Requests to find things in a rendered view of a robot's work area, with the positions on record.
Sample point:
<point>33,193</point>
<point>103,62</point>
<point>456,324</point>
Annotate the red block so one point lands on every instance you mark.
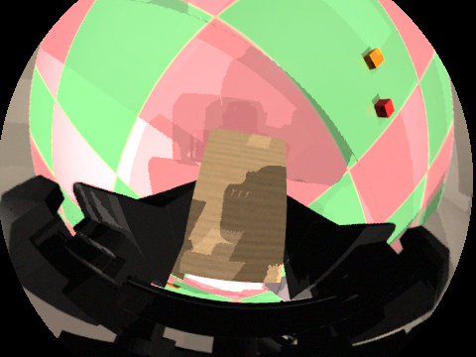
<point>384,108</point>

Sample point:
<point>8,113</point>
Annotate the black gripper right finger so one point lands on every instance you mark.
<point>315,245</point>

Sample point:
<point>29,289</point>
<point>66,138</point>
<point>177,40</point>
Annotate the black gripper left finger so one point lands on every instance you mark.
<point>154,224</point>

